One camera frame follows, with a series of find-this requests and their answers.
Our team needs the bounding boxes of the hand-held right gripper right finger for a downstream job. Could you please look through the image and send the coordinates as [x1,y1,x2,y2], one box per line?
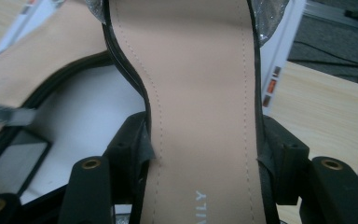
[255,115,311,206]

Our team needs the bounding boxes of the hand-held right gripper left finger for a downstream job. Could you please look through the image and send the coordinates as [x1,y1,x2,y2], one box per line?
[103,111,157,205]

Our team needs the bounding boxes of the white two-tier shoe rack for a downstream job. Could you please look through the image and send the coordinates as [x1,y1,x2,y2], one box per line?
[0,0,308,217]

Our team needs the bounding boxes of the black sandal with rhinestone strap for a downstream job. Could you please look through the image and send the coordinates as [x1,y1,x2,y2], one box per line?
[0,0,119,201]
[85,0,292,224]

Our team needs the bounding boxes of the metal floor rail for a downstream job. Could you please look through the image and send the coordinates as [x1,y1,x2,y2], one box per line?
[303,1,358,35]

